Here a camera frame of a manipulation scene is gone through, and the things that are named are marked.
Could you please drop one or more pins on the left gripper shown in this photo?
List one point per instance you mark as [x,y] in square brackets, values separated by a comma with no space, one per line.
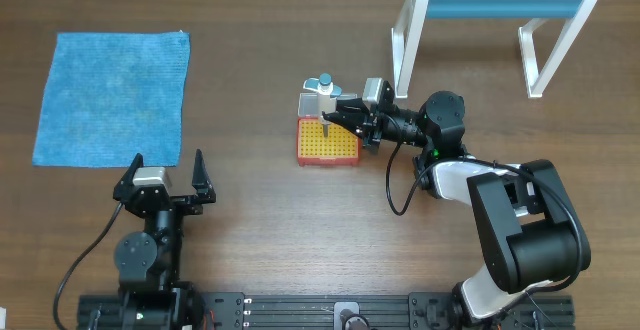
[155,201]

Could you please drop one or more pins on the blue cloth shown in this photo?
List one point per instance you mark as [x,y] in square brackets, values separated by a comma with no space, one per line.
[110,100]

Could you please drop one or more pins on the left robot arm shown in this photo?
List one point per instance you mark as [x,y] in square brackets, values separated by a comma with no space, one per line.
[137,257]

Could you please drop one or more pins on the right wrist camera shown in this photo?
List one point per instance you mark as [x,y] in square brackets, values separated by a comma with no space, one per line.
[372,91]

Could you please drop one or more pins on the mounting rail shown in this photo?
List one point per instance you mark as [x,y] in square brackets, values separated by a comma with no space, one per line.
[300,312]

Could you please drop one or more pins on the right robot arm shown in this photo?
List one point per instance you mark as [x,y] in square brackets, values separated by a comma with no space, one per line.
[540,250]

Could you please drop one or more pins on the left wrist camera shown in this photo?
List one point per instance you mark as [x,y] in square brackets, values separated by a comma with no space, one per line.
[151,176]

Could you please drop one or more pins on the white pipette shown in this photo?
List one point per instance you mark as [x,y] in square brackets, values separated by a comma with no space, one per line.
[325,97]

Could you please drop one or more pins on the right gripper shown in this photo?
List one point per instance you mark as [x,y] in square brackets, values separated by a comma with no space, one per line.
[376,125]

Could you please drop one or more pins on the red and yellow tip box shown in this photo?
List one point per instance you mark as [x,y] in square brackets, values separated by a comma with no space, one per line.
[327,147]

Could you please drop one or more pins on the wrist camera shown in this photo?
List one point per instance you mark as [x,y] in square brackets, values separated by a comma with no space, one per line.
[372,91]
[151,176]

